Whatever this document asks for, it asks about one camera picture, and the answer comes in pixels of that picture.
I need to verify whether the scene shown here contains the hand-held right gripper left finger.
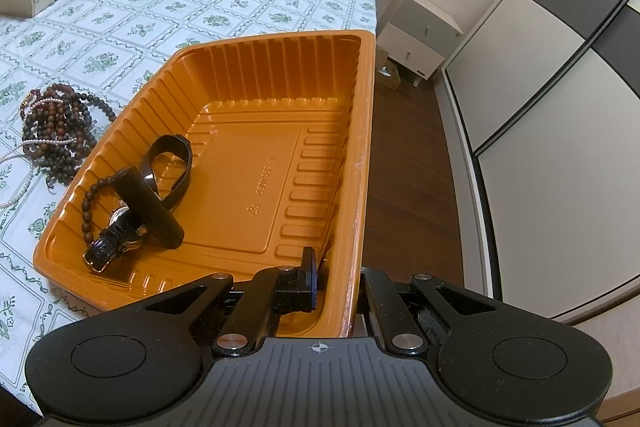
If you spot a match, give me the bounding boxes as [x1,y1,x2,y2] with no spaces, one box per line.
[144,247,322,356]

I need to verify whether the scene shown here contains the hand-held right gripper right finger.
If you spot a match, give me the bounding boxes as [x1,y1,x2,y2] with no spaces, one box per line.
[357,267,494,351]

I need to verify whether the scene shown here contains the orange plastic tray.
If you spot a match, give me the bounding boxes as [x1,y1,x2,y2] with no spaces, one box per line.
[32,29,377,340]

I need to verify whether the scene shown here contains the wide black wristband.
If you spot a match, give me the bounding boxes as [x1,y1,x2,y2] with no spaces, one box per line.
[110,167,185,251]

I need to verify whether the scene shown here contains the glossy black strap loop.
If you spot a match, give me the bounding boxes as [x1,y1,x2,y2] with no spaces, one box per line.
[141,134,194,210]

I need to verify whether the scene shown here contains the black leather strap wristwatch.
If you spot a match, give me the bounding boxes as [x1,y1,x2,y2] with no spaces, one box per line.
[82,202,151,275]

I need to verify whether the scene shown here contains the small dark bead bracelet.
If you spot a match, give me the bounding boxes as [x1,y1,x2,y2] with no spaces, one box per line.
[80,177,122,254]

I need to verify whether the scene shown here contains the dark bead necklace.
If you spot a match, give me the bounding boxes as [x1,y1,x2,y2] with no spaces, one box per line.
[20,82,113,188]

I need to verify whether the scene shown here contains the white pearl necklace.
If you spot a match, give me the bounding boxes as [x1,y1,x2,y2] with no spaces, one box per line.
[0,99,76,210]

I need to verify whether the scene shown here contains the brown bead necklace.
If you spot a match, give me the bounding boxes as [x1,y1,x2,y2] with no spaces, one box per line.
[21,87,82,158]

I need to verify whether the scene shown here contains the small cardboard box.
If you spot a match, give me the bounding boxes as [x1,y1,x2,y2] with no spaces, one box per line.
[375,47,402,90]

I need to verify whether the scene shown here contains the sliding wardrobe doors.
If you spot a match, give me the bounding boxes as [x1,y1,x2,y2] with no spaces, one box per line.
[440,0,640,323]

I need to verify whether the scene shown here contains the white nightstand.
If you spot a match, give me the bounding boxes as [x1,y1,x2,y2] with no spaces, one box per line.
[375,0,463,86]

